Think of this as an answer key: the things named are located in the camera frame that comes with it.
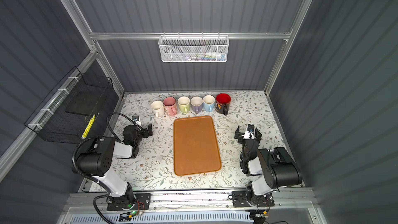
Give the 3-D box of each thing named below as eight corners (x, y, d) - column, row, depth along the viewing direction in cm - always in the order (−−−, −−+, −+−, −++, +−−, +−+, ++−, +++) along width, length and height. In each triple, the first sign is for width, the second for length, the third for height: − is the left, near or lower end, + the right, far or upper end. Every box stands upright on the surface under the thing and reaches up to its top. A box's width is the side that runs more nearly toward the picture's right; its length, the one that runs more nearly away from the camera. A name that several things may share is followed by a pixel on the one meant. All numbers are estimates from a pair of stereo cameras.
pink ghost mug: (164, 119, 107) (161, 109, 98) (166, 107, 114) (163, 96, 105) (177, 119, 107) (175, 109, 98) (178, 107, 114) (176, 96, 105)
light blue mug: (200, 112, 110) (200, 104, 102) (205, 102, 116) (205, 93, 109) (211, 116, 108) (211, 107, 101) (215, 105, 114) (216, 96, 107)
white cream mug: (159, 122, 106) (155, 113, 98) (153, 112, 111) (149, 103, 103) (169, 116, 109) (166, 107, 101) (162, 107, 114) (159, 98, 106)
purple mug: (191, 115, 108) (190, 108, 102) (191, 103, 115) (191, 96, 109) (202, 115, 108) (202, 108, 102) (202, 103, 115) (202, 96, 109)
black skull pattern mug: (216, 117, 107) (217, 108, 100) (215, 102, 116) (216, 93, 109) (231, 117, 107) (233, 108, 100) (228, 102, 116) (230, 93, 109)
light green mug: (178, 117, 107) (176, 108, 100) (179, 105, 114) (178, 96, 107) (189, 117, 107) (188, 108, 100) (190, 105, 114) (189, 96, 107)
